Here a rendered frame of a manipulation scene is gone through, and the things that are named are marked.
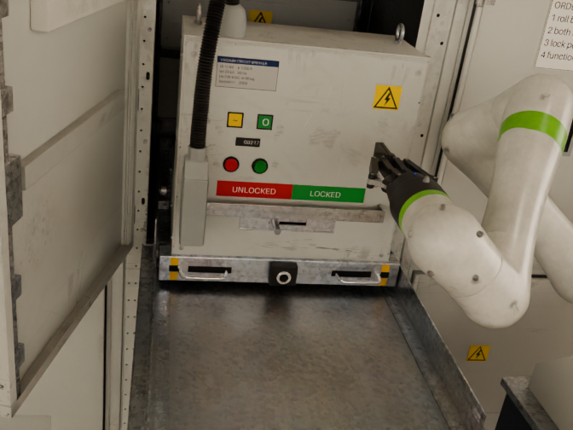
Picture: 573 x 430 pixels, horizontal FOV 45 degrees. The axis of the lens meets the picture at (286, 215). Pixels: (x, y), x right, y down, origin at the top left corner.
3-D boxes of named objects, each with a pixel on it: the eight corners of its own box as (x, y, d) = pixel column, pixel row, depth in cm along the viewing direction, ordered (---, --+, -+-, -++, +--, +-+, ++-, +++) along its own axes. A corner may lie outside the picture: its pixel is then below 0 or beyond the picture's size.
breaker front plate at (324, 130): (387, 269, 160) (431, 61, 140) (172, 262, 151) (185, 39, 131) (385, 266, 161) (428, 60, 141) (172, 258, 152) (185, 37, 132)
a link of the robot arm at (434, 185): (461, 186, 109) (405, 183, 107) (445, 252, 114) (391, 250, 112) (448, 171, 114) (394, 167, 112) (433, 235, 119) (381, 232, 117)
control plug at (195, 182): (204, 247, 139) (210, 165, 132) (179, 246, 138) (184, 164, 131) (202, 229, 146) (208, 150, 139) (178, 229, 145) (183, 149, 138)
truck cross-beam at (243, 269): (395, 287, 162) (400, 264, 159) (158, 280, 152) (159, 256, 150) (389, 276, 166) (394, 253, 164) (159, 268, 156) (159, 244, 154)
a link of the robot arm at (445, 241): (468, 210, 94) (405, 262, 97) (517, 265, 100) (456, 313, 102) (434, 170, 107) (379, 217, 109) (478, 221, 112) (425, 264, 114)
